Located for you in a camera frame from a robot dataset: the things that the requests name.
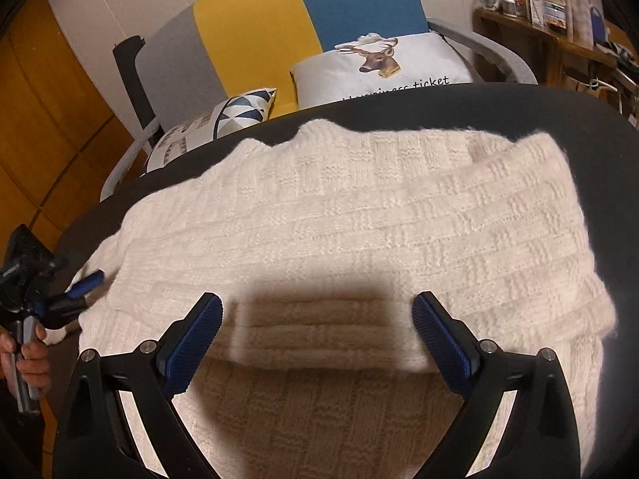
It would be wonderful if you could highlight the deer print pillow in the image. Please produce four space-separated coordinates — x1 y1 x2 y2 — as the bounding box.
290 32 476 111

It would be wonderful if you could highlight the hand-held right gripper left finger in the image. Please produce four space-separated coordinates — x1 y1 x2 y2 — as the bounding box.
52 292 224 479

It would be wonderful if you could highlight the grey yellow blue sofa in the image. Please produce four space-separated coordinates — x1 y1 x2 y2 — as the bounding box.
100 0 541 201

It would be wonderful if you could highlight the wooden desk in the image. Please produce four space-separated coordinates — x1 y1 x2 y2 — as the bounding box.
472 7 639 121

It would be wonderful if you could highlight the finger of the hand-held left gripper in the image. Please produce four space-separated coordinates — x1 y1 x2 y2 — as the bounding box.
66 269 107 301
46 296 94 329

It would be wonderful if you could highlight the wooden wardrobe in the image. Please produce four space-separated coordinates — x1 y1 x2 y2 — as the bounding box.
0 0 151 241

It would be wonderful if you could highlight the white knit sweater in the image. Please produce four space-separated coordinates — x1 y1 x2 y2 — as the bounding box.
72 120 618 479

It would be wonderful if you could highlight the black rolled mat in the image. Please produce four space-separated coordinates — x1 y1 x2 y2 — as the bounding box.
112 35 161 137

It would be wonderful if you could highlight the geometric print pillow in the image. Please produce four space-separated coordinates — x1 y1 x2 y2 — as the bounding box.
145 87 279 176

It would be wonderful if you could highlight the person's left hand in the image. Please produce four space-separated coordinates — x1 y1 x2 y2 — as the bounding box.
0 321 52 401

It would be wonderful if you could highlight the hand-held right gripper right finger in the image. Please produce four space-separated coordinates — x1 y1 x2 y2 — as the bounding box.
410 291 583 479

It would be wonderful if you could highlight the row of books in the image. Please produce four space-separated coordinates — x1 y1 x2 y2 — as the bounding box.
530 0 568 29

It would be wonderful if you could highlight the blue bag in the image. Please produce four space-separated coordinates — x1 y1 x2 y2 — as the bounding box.
588 6 608 44

